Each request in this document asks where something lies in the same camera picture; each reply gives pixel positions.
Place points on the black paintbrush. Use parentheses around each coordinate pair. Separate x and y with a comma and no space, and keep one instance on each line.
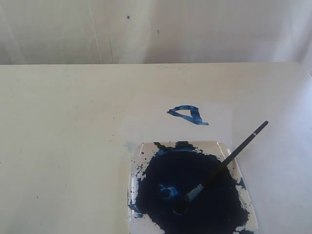
(183,203)

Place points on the white plate with blue paint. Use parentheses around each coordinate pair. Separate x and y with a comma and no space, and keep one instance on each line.
(162,173)

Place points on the white paper sheet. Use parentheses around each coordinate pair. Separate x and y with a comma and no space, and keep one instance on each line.
(145,118)

